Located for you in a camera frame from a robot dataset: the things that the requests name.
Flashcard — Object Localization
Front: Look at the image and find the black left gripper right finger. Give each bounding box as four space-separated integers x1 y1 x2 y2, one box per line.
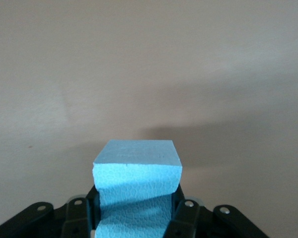
163 184 280 238

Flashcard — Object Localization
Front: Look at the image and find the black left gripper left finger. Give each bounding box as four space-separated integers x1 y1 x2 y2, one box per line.
0 185 102 238

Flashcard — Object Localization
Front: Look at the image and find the light blue foam block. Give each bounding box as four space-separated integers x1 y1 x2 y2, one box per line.
92 139 183 238

